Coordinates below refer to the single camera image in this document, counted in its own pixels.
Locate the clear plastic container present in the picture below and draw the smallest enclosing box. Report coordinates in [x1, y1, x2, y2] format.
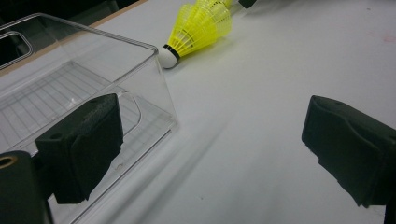
[0, 12, 179, 224]

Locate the wooden table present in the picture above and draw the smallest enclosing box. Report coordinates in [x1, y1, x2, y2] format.
[0, 0, 148, 77]

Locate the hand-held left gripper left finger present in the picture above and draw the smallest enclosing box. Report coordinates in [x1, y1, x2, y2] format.
[34, 92, 124, 205]

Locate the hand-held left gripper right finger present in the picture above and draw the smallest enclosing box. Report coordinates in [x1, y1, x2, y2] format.
[300, 94, 396, 209]

